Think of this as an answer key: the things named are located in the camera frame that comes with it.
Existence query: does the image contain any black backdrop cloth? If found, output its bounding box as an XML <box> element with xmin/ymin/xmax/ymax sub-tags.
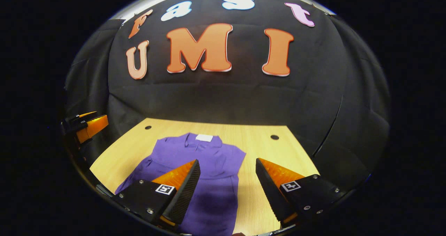
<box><xmin>63</xmin><ymin>0</ymin><xmax>391</xmax><ymax>191</ymax></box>

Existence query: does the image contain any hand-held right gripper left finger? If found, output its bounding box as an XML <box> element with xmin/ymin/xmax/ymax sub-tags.
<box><xmin>113</xmin><ymin>159</ymin><xmax>201</xmax><ymax>227</ymax></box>

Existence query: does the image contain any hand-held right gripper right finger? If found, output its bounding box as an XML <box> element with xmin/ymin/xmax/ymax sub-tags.
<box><xmin>255</xmin><ymin>158</ymin><xmax>349</xmax><ymax>227</ymax></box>

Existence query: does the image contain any purple button shirt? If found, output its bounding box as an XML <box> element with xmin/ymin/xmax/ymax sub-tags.
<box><xmin>115</xmin><ymin>132</ymin><xmax>246</xmax><ymax>236</ymax></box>

